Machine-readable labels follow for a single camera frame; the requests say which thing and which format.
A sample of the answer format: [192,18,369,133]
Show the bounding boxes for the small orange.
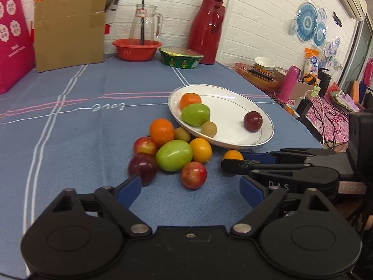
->
[223,150,244,160]

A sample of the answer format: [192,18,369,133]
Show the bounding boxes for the yellow orange citrus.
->
[190,138,212,164]

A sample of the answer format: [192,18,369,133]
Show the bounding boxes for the dark red plum front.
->
[243,111,263,132]

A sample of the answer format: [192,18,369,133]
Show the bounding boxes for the dark red plum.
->
[243,111,263,132]
[127,152,158,186]

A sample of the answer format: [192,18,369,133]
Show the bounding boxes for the red apple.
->
[133,136,157,156]
[181,161,207,190]

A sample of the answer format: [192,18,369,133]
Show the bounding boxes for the brown kiwi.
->
[174,127,191,143]
[200,121,218,138]

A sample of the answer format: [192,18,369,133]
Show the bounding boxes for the green apple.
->
[155,140,193,172]
[181,103,211,127]

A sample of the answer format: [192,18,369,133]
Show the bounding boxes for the large orange back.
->
[149,118,174,148]

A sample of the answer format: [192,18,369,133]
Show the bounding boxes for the orange front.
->
[179,93,202,110]

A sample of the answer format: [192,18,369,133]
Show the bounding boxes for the white round plate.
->
[168,84,274,149]

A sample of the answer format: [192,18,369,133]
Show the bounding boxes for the pink thermos bottle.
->
[277,66,301,102]

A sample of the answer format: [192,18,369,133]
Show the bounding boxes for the blue striped tablecloth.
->
[1,57,319,279]

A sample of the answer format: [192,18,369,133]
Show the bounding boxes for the brown wooden bowl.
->
[235,63,283,92]

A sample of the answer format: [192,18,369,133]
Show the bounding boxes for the green foil bowl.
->
[159,47,204,69]

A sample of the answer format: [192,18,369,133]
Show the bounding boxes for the blue paper fan decoration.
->
[289,2,327,47]

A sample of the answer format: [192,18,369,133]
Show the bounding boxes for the red thermos jug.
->
[187,0,226,64]

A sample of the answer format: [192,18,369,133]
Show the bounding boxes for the red plastic basin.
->
[113,38,162,62]

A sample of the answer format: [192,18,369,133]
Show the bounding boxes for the pink gift bag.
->
[0,0,35,94]

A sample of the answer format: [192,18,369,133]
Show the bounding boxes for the brown cardboard box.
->
[34,0,106,73]

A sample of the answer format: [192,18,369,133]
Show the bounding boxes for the clear glass pitcher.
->
[129,0,163,45]

